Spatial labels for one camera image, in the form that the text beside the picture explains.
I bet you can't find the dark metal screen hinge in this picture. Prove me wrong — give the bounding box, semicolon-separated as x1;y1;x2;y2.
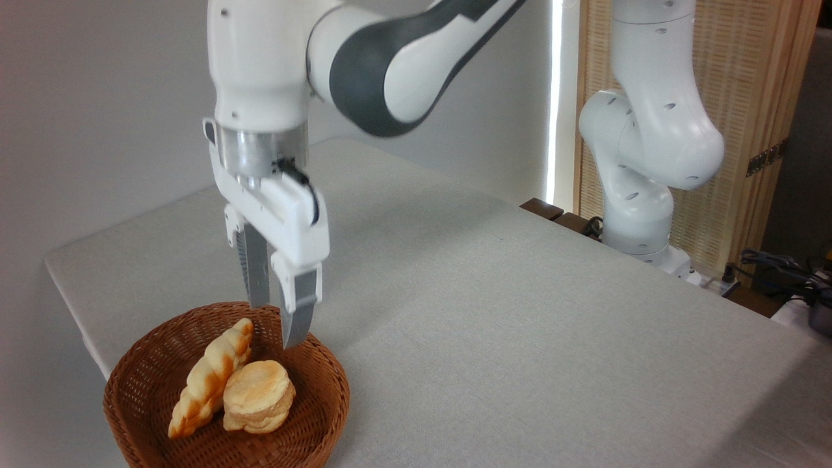
746;139;789;178

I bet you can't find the round bread bun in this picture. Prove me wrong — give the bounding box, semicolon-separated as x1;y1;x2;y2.
222;360;297;435

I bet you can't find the dark wooden block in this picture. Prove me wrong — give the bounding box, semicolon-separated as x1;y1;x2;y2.
552;212;603;242
519;198;565;222

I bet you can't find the white power strip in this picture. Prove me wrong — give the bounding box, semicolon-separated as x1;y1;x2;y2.
689;270;742;298

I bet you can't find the black cable bundle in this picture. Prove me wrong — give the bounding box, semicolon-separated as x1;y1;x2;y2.
723;248;832;307

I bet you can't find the wooden slatted screen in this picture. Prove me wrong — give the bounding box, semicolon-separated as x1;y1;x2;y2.
573;0;824;288

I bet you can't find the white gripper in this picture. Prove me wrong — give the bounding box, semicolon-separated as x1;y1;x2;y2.
202;118;331;350

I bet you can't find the twisted bread loaf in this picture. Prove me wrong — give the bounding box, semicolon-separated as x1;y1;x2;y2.
168;317;255;440

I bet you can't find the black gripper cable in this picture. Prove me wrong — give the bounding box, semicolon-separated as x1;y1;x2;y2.
274;157;321;227

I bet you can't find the brown wicker basket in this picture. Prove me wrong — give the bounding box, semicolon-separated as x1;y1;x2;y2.
103;301;351;468

